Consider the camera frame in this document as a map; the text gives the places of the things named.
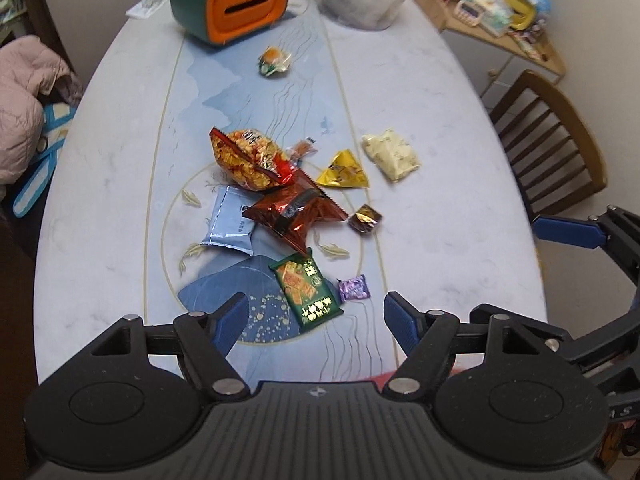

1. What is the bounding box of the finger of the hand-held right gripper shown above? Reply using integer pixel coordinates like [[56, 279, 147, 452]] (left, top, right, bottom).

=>
[[470, 304, 603, 367], [531, 204, 640, 286]]

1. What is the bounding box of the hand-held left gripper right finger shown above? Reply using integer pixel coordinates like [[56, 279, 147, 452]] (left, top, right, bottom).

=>
[[382, 291, 556, 402]]

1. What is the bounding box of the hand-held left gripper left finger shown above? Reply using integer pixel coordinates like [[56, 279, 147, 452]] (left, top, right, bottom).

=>
[[87, 292, 251, 402]]

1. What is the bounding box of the yellow triangular snack packet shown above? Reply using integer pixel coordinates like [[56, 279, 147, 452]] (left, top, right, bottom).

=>
[[315, 149, 371, 190]]

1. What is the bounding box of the small clear orange snack packet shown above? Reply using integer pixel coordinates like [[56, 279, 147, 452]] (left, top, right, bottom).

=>
[[285, 137, 317, 162]]

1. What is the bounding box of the small purple candy packet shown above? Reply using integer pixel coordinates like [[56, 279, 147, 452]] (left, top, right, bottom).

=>
[[337, 274, 372, 303]]

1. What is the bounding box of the wooden chair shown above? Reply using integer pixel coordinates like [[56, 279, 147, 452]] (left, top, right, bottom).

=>
[[486, 69, 609, 217]]

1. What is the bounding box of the light blue snack packet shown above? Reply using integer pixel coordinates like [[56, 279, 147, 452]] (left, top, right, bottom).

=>
[[199, 184, 257, 256]]

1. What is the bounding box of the small brown candy packet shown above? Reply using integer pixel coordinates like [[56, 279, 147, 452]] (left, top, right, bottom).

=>
[[347, 203, 385, 235]]

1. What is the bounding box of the dark red foil snack bag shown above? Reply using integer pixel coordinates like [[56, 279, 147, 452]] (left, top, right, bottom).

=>
[[242, 169, 350, 256]]

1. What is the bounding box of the orange red snack bag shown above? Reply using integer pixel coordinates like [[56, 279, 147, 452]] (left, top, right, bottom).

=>
[[208, 127, 297, 192]]

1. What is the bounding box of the cream white snack packet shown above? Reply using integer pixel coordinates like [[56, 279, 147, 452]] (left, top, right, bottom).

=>
[[360, 127, 421, 183]]

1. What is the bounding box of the wooden side table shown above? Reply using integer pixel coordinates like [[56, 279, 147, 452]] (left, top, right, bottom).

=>
[[409, 0, 567, 87]]

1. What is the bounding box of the yellow round container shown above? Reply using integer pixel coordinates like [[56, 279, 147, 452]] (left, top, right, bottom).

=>
[[501, 0, 537, 30]]

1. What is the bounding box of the white pink timer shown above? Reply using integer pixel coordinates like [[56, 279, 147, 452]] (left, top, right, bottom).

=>
[[454, 0, 484, 26]]

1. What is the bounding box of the blue and white bag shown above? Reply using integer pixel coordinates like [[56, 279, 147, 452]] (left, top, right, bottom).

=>
[[12, 102, 77, 219]]

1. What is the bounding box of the small orange green snack packet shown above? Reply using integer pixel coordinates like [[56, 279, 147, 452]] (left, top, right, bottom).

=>
[[257, 45, 294, 79]]

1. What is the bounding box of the pink padded jacket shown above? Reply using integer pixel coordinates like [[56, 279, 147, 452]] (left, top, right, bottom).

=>
[[0, 35, 77, 186]]

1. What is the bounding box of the green orange tissue box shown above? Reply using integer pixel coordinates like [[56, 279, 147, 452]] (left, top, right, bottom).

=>
[[168, 0, 292, 47]]

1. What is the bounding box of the dark wooden shelf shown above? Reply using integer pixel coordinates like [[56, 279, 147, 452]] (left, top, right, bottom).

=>
[[0, 0, 68, 68]]

